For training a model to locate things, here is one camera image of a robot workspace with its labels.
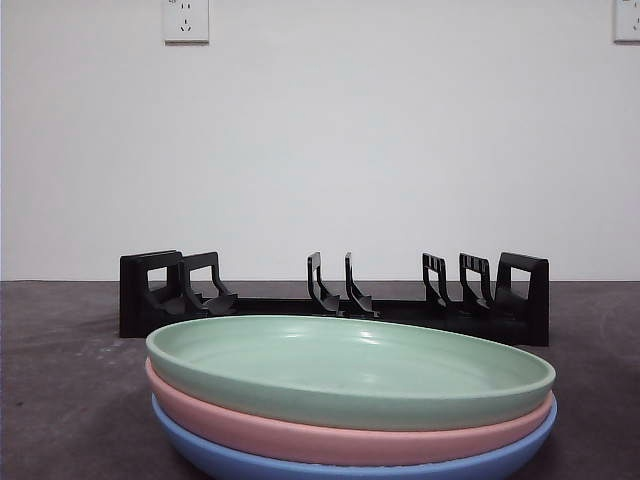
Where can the green round plate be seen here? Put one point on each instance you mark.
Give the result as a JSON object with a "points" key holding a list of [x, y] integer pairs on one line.
{"points": [[350, 370]]}

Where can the pink round plate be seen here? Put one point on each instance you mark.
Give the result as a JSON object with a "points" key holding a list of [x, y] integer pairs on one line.
{"points": [[300, 440]]}

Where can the blue round plate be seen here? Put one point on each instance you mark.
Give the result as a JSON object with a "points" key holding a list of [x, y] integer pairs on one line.
{"points": [[225, 457]]}

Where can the black plate rack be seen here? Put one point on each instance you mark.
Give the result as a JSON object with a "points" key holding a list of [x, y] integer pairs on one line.
{"points": [[135, 310]]}

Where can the white wall socket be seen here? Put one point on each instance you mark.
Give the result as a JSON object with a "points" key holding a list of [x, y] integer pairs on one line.
{"points": [[186, 22], [627, 20]]}

